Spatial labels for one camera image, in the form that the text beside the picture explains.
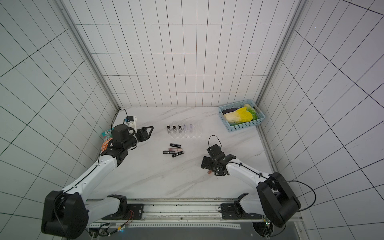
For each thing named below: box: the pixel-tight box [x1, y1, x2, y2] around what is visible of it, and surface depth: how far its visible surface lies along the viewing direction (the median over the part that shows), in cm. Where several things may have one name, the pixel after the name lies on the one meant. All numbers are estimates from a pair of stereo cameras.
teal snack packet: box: [101, 127, 115, 140], surface depth 102 cm
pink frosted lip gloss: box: [168, 148, 183, 152], surface depth 97 cm
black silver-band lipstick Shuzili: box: [172, 151, 184, 158], surface depth 94 cm
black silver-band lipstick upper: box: [169, 143, 182, 148], surface depth 98 cm
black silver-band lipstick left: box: [163, 150, 176, 154], surface depth 95 cm
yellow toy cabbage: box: [223, 103, 258, 126], surface depth 108 cm
